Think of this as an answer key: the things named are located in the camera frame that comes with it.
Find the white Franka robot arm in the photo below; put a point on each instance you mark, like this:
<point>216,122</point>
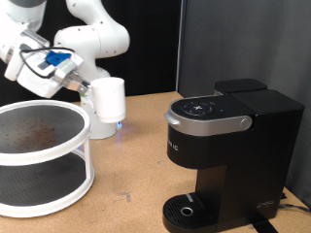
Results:
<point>97,39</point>

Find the white two-tier turntable shelf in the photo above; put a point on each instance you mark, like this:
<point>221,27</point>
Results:
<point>39,152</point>

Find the grey partition panel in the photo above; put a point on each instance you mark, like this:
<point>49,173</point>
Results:
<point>246,39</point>

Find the black Keurig coffee machine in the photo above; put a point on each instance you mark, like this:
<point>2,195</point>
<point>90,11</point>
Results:
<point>246,155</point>

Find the black tape strip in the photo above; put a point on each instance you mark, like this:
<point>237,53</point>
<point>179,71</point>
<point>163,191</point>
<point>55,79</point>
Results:
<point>264,226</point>

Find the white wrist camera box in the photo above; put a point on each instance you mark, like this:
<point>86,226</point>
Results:
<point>43,67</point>

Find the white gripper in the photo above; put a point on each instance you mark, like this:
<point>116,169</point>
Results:
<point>42,85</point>

